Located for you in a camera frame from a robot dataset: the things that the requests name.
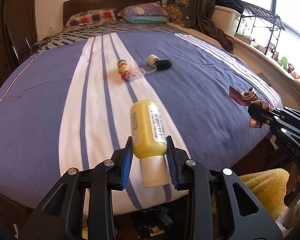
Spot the yellow lotion bottle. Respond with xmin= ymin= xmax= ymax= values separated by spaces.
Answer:
xmin=130 ymin=100 xmax=170 ymax=188

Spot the plaid ribbon bow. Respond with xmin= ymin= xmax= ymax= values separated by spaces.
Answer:
xmin=229 ymin=86 xmax=274 ymax=128

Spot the black thread spool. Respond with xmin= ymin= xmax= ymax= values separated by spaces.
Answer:
xmin=154 ymin=60 xmax=173 ymax=71

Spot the colourful hair tie bundle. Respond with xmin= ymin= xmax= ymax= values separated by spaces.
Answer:
xmin=116 ymin=59 xmax=137 ymax=81

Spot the white bandage roll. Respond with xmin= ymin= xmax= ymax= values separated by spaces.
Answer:
xmin=147 ymin=55 xmax=160 ymax=67

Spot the right hand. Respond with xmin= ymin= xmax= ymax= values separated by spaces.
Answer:
xmin=286 ymin=163 xmax=300 ymax=194

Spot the green frog toy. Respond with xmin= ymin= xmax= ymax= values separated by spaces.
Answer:
xmin=279 ymin=56 xmax=288 ymax=70

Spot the blue white striped bedspread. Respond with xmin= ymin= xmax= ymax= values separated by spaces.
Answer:
xmin=0 ymin=31 xmax=282 ymax=208

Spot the black folding rack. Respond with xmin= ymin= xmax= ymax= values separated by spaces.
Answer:
xmin=235 ymin=1 xmax=285 ymax=57

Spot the white storage box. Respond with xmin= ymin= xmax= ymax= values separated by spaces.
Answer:
xmin=212 ymin=5 xmax=241 ymax=36

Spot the teal pillow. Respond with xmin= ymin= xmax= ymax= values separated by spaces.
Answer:
xmin=123 ymin=16 xmax=169 ymax=24

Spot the brown patterned cushion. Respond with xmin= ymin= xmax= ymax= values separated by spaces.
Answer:
xmin=164 ymin=0 xmax=191 ymax=28

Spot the purple elephant pillow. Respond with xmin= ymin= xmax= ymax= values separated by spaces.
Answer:
xmin=117 ymin=1 xmax=170 ymax=20

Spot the plaid red blue pillow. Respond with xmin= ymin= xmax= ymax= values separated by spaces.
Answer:
xmin=62 ymin=8 xmax=117 ymax=33

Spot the brown curtain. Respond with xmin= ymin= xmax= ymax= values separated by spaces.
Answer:
xmin=167 ymin=0 xmax=233 ymax=53

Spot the dark wooden headboard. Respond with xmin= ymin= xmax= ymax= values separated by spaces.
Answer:
xmin=63 ymin=0 xmax=162 ymax=27

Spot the dark wooden wardrobe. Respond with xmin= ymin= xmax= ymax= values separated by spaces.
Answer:
xmin=0 ymin=0 xmax=37 ymax=88

